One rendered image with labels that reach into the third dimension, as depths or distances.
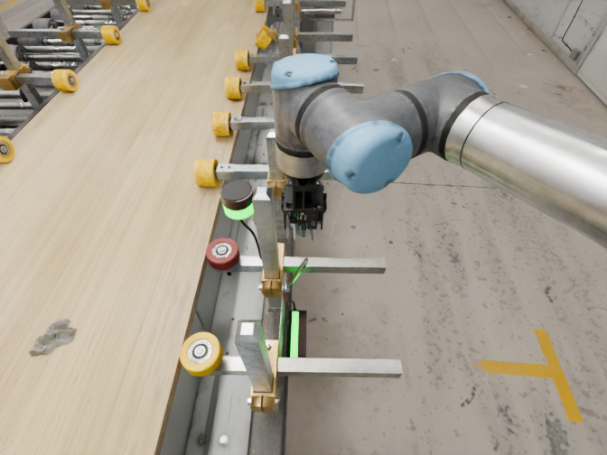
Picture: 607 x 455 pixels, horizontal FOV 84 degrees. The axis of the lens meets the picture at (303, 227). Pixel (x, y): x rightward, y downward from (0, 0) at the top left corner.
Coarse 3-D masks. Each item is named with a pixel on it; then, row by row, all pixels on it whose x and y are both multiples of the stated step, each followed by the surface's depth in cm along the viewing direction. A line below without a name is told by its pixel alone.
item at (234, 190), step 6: (228, 186) 62; (234, 186) 62; (240, 186) 62; (246, 186) 62; (222, 192) 61; (228, 192) 61; (234, 192) 61; (240, 192) 61; (246, 192) 61; (228, 198) 60; (234, 198) 60; (240, 198) 60; (252, 234) 71; (258, 246) 74; (258, 252) 76
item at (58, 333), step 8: (56, 320) 70; (64, 320) 70; (48, 328) 70; (56, 328) 69; (64, 328) 70; (72, 328) 70; (40, 336) 67; (48, 336) 67; (56, 336) 68; (64, 336) 68; (72, 336) 69; (40, 344) 67; (48, 344) 68; (56, 344) 67; (64, 344) 68; (32, 352) 66; (40, 352) 66; (48, 352) 66
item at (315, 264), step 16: (240, 256) 87; (256, 256) 87; (288, 256) 87; (288, 272) 87; (304, 272) 87; (320, 272) 87; (336, 272) 87; (352, 272) 87; (368, 272) 87; (384, 272) 86
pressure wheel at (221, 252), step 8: (216, 240) 85; (224, 240) 85; (232, 240) 85; (208, 248) 83; (216, 248) 83; (224, 248) 83; (232, 248) 83; (208, 256) 81; (216, 256) 82; (224, 256) 82; (232, 256) 81; (216, 264) 81; (224, 264) 81; (232, 264) 82
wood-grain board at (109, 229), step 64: (192, 0) 210; (128, 64) 151; (192, 64) 151; (256, 64) 157; (64, 128) 118; (128, 128) 118; (192, 128) 118; (0, 192) 97; (64, 192) 97; (128, 192) 97; (192, 192) 97; (0, 256) 82; (64, 256) 82; (128, 256) 82; (192, 256) 82; (0, 320) 71; (128, 320) 71; (192, 320) 74; (0, 384) 63; (64, 384) 63; (128, 384) 63; (0, 448) 56; (64, 448) 56; (128, 448) 56
